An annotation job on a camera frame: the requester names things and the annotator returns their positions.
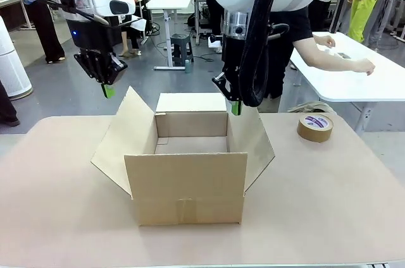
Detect person in dark wide trousers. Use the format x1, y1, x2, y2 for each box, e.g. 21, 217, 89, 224
23, 0, 66, 64

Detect crumpled brown paper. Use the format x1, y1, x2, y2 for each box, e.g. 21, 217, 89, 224
287, 100, 338, 116

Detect grey plastic step stool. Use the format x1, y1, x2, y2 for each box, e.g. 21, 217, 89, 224
170, 33, 194, 67

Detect person's left hand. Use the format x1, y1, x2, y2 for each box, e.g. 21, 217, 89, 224
316, 34, 336, 48

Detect white rounded side table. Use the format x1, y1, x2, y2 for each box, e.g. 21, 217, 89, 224
289, 30, 405, 133

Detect brown cardboard box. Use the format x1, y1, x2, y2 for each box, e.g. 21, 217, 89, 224
90, 85, 276, 226

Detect black braided cable sleeve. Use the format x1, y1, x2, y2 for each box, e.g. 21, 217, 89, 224
239, 0, 290, 107

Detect white cylindrical air purifier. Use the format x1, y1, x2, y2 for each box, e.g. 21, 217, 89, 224
0, 15, 34, 101

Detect dark vertical post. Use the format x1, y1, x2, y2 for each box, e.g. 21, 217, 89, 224
328, 0, 349, 34

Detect white standing desk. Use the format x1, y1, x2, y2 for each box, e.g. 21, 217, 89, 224
147, 0, 194, 71

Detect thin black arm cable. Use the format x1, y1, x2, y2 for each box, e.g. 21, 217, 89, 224
22, 0, 110, 27

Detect person in black polo shirt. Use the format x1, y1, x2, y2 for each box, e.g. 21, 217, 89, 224
258, 5, 315, 114

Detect person's right hand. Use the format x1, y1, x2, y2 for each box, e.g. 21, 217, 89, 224
356, 58, 377, 76

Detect person's right forearm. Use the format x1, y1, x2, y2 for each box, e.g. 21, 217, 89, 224
318, 49, 360, 73

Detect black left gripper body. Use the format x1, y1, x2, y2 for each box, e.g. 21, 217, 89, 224
65, 16, 115, 57

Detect person in white shirt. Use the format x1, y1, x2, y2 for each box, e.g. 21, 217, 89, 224
308, 0, 342, 32

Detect brown packing tape roll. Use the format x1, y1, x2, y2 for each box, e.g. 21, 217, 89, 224
296, 113, 335, 143

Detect person in lime green trousers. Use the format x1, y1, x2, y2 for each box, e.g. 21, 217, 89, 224
347, 0, 379, 44

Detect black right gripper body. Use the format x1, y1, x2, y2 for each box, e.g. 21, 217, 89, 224
222, 35, 246, 75

